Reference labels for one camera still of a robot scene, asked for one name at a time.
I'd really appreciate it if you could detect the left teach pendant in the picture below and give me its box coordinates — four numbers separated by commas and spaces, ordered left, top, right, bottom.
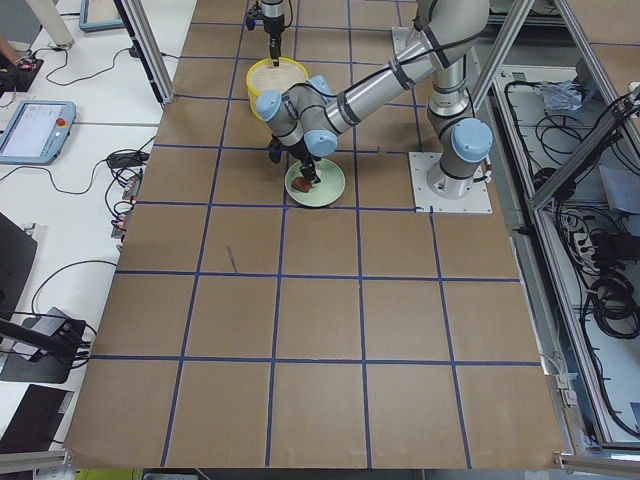
1, 100, 76, 166

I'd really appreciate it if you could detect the aluminium frame post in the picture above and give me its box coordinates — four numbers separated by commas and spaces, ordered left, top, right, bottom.
114, 0, 175, 105

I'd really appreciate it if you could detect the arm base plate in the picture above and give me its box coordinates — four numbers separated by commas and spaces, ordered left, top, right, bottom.
408, 152, 492, 215

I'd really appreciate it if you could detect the brown bun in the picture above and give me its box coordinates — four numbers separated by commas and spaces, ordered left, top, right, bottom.
291, 176, 313, 193

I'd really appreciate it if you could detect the light green plate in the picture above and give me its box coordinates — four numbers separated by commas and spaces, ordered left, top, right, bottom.
284, 158, 346, 207

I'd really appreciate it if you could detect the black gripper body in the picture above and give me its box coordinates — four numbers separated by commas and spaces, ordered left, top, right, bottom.
300, 154, 316, 181
267, 17, 284, 50

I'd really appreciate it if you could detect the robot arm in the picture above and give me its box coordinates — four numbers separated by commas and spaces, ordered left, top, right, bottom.
259, 0, 285, 67
256, 1, 493, 198

